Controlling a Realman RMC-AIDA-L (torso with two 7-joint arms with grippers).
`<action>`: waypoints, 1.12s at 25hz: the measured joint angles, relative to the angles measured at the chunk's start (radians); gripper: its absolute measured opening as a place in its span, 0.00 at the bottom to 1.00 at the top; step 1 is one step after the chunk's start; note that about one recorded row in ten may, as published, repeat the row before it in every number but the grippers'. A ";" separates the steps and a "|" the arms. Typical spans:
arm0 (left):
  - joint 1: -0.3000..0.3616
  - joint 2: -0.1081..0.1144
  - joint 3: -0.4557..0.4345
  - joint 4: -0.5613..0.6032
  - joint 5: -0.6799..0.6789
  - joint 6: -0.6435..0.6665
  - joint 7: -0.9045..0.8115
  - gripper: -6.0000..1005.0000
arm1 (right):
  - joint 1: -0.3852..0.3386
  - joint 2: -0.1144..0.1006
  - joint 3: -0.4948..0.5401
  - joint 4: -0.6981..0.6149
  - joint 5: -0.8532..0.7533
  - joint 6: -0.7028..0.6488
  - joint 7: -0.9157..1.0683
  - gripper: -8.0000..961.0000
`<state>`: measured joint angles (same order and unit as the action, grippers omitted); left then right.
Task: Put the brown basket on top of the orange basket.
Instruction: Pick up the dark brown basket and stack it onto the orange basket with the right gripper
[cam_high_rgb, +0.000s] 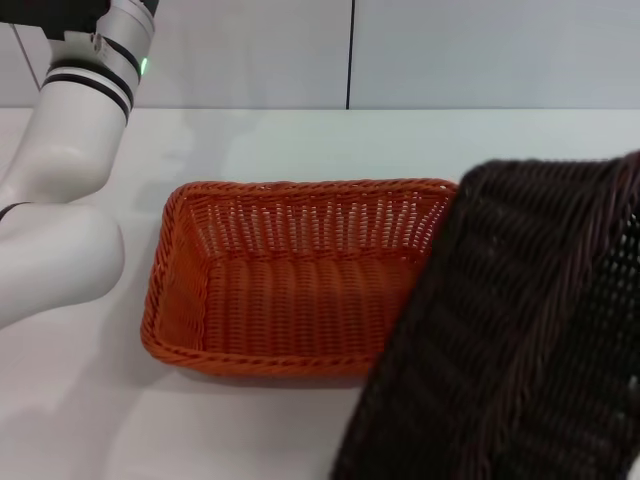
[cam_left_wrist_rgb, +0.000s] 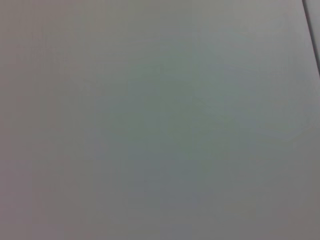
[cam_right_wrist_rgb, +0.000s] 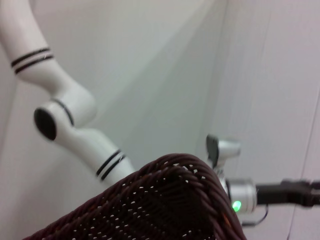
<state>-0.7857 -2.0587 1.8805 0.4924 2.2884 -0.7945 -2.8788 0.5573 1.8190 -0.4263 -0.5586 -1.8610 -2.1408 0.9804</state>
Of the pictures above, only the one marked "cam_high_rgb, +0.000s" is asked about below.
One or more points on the orange woven plastic basket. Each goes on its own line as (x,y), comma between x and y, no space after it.
(300,300)

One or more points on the dark brown woven basket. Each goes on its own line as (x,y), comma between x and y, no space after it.
(500,325)

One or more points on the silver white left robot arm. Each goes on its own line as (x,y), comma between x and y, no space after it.
(65,160)

